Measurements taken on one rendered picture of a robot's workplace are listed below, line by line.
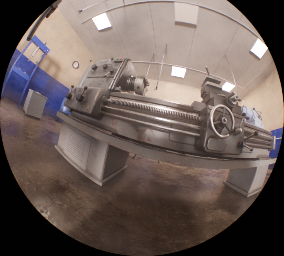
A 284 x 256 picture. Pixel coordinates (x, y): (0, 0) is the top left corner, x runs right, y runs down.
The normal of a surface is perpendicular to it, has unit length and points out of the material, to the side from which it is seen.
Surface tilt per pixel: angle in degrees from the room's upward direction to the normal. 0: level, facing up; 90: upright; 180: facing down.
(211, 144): 90
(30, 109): 90
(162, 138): 90
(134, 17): 180
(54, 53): 90
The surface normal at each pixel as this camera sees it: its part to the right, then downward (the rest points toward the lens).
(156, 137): -0.18, -0.28
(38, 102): 0.96, 0.24
